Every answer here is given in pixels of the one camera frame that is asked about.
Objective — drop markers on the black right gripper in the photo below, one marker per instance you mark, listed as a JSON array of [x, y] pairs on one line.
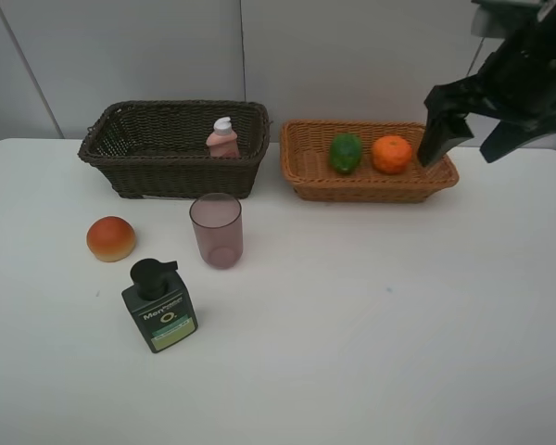
[[516, 85]]

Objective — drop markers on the orange tangerine fruit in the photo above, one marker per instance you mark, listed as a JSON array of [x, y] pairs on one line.
[[391, 154]]

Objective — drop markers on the green lime fruit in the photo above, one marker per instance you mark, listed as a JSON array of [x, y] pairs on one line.
[[345, 153]]

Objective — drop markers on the pink bottle white cap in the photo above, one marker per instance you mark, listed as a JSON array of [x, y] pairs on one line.
[[222, 142]]

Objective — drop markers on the translucent purple plastic cup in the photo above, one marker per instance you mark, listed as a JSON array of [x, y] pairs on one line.
[[217, 223]]

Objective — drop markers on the dark green pump bottle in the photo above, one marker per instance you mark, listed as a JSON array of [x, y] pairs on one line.
[[160, 304]]

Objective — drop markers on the light orange wicker basket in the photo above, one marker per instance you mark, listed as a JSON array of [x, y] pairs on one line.
[[304, 154]]

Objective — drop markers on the dark brown wicker basket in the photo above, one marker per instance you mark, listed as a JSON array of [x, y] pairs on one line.
[[158, 148]]

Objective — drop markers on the round orange bread bun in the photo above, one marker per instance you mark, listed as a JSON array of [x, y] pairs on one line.
[[111, 239]]

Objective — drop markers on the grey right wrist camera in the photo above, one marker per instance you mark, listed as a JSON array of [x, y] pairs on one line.
[[498, 19]]

